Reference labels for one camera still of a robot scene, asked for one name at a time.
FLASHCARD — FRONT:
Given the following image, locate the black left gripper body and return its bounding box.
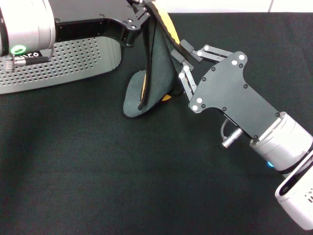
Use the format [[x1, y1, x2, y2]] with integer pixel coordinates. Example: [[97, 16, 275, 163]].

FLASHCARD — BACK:
[[47, 0, 148, 47]]

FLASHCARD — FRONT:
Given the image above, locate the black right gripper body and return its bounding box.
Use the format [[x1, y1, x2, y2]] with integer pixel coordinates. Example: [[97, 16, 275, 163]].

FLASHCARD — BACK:
[[188, 51, 281, 142]]

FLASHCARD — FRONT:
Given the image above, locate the grey towel with yellow back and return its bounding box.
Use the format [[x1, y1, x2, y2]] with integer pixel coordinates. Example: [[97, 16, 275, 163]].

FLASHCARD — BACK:
[[122, 1, 184, 120]]

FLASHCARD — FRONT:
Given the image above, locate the grey perforated storage box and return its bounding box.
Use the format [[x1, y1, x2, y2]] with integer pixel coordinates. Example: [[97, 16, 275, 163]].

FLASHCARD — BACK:
[[0, 36, 122, 95]]

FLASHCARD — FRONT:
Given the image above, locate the black tablecloth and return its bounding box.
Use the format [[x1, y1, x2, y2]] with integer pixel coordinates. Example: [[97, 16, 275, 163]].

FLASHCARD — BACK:
[[0, 12, 313, 235]]

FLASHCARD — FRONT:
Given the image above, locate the right gripper metal cable plug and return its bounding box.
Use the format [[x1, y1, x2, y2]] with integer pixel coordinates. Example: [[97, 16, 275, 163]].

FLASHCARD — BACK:
[[221, 119, 243, 149]]

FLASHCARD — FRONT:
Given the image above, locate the left arm metal cable plug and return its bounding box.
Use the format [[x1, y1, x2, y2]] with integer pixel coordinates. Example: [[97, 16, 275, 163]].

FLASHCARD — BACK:
[[3, 46, 56, 72]]

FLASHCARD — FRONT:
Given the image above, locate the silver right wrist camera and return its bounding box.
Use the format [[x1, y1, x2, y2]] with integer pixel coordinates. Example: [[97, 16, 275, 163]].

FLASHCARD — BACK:
[[275, 151, 313, 231]]

